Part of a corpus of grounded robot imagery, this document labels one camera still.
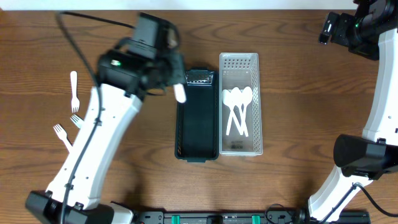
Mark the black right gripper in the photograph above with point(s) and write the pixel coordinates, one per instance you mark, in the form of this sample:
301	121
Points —
346	35

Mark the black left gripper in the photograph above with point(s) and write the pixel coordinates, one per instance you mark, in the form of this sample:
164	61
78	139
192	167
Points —
174	70

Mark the thick white plastic spoon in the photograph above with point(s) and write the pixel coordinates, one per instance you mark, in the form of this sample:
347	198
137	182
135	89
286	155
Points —
179	93

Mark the white green-tinted plastic fork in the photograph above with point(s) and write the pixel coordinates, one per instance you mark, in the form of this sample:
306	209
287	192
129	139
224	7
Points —
77	121

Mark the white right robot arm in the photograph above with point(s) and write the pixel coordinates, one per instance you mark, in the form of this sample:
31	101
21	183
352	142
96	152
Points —
371	33

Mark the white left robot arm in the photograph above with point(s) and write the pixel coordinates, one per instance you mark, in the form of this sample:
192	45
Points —
125	75

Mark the dark green plastic basket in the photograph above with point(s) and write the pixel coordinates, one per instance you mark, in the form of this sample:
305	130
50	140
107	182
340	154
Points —
197	123

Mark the clear plastic basket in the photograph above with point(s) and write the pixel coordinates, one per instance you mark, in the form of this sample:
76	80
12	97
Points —
240	70

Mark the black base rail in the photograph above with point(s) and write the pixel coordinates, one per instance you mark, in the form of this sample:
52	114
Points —
274	215

